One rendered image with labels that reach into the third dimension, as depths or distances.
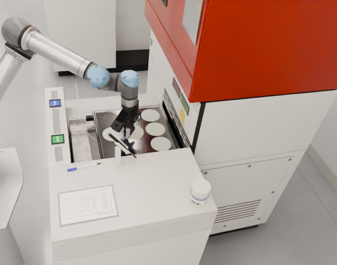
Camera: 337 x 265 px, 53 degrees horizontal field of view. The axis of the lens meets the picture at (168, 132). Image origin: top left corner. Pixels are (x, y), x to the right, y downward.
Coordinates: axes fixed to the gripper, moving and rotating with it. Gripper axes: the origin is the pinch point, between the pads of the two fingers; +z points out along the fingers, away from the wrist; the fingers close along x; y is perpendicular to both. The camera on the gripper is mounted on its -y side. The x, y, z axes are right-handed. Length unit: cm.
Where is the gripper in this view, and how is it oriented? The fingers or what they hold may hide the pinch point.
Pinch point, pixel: (125, 138)
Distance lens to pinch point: 162.7
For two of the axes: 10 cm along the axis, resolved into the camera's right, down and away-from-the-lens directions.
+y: 5.3, -5.4, 6.6
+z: -1.0, 7.3, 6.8
